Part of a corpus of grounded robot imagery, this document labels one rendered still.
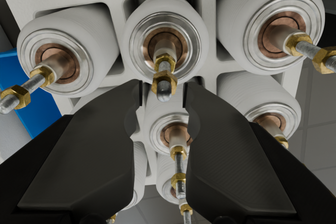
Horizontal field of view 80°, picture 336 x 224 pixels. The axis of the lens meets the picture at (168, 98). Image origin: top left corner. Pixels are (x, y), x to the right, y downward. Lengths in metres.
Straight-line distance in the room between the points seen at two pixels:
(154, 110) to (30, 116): 0.34
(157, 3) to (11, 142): 0.43
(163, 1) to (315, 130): 0.62
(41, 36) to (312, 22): 0.27
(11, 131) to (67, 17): 0.35
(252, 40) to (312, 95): 0.44
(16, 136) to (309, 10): 0.55
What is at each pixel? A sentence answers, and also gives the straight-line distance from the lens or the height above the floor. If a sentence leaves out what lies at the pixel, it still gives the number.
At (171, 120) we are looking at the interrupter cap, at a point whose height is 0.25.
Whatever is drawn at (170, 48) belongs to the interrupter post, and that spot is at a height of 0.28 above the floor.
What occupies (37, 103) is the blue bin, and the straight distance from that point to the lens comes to 0.55.
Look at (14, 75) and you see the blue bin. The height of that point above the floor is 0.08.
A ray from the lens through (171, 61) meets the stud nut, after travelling 0.17.
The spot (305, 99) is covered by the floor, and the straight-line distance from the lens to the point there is 0.65.
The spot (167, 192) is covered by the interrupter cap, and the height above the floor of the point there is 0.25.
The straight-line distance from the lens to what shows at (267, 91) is 0.28.
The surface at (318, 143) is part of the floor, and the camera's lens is 0.78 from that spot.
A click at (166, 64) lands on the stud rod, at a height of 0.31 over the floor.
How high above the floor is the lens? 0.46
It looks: 59 degrees down
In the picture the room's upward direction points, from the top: 180 degrees clockwise
